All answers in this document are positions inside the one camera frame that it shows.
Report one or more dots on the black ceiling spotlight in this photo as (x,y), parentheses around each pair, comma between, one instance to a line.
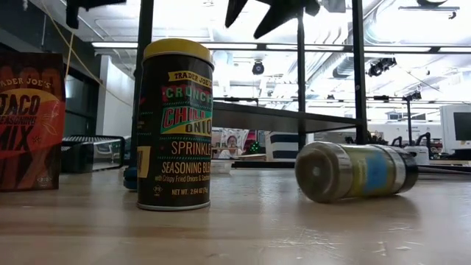
(380,66)

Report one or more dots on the black ceiling camera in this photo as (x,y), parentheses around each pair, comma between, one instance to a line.
(258,68)

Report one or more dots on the person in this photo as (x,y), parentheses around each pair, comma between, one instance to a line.
(232,147)

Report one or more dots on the long ceiling light bar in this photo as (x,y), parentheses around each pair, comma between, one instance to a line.
(404,48)

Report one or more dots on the dark wooden black-framed shelf unit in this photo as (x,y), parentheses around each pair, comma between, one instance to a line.
(358,73)

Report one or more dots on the background black robot arm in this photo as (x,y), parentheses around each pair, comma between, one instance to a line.
(425,138)

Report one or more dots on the white monitor cabinet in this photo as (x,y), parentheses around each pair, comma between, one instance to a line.
(456,129)

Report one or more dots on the small white machine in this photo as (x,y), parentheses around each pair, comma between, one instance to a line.
(419,152)

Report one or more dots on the dark lid green spice jar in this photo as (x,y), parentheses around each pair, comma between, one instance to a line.
(353,171)

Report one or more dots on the white navy striped box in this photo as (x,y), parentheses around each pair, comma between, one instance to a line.
(283,147)

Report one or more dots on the orange taco seasoning packet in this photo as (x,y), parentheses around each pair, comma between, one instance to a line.
(29,129)

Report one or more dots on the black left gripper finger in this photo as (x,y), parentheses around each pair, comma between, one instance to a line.
(73,18)

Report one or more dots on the black mesh basket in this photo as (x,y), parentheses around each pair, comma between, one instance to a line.
(92,154)

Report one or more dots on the yellow lid seasoning can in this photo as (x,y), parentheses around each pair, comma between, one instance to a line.
(174,129)

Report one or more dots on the blue bag clip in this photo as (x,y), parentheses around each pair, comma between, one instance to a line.
(130,178)

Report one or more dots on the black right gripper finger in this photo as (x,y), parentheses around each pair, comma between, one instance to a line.
(236,11)
(281,14)

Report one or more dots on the black gantry frame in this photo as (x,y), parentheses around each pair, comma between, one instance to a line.
(408,117)

